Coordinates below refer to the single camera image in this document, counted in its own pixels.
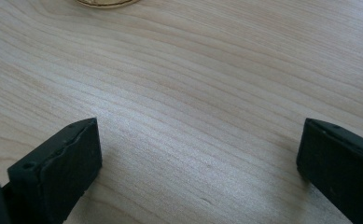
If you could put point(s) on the round golden-rimmed plate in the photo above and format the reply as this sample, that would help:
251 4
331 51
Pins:
107 3

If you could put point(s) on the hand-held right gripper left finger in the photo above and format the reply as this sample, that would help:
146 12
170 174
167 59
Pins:
58 174

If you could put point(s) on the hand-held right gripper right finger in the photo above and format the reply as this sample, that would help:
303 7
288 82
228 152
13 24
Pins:
341 168

